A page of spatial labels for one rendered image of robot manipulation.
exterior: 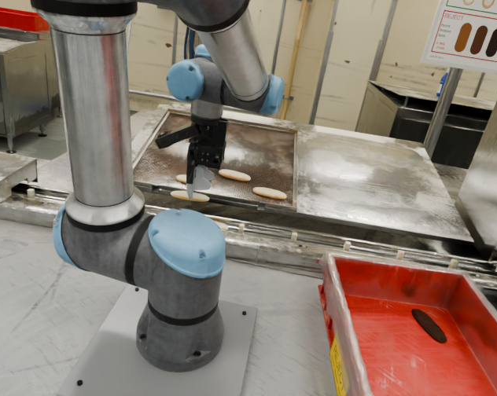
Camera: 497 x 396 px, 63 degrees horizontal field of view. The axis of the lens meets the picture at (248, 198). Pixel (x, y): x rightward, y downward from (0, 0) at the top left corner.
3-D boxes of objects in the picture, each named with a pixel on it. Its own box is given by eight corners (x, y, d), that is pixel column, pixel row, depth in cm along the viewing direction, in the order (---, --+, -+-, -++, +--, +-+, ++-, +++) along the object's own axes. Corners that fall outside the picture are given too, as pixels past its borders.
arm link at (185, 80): (219, 68, 74) (237, 63, 83) (163, 56, 76) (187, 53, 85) (215, 111, 77) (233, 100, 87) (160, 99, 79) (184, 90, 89)
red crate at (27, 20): (-22, 23, 366) (-24, 7, 360) (0, 21, 398) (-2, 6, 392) (35, 31, 368) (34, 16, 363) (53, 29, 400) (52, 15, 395)
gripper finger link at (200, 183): (208, 206, 99) (212, 170, 96) (183, 202, 99) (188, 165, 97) (209, 202, 102) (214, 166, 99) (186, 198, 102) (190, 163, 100)
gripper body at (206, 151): (219, 172, 96) (225, 123, 91) (183, 166, 96) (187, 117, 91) (223, 161, 103) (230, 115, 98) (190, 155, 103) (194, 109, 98)
